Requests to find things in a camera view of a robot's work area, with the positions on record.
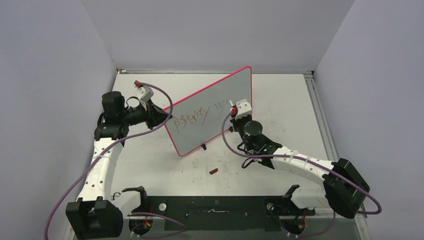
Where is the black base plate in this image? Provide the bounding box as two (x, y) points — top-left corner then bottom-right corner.
(134, 196), (316, 232)

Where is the red and white marker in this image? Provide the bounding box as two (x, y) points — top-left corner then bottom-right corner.
(228, 99), (235, 108)

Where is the red marker cap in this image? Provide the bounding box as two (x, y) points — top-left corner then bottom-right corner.
(209, 168), (219, 175)

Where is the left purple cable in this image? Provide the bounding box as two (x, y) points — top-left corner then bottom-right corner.
(43, 80), (174, 240)

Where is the purple cable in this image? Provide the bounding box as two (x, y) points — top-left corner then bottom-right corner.
(221, 111), (383, 238)
(43, 80), (174, 240)

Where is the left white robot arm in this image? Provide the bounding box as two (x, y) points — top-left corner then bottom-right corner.
(65, 86), (168, 240)

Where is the pink framed whiteboard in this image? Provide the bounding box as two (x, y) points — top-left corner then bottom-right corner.
(164, 66), (253, 157)

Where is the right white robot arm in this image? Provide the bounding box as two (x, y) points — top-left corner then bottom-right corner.
(222, 114), (370, 219)

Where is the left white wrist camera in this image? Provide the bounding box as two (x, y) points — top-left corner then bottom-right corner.
(134, 85), (154, 103)

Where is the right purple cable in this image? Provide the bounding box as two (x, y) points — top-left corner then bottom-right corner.
(221, 111), (383, 238)

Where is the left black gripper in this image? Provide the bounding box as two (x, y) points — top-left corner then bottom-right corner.
(120, 99), (172, 130)

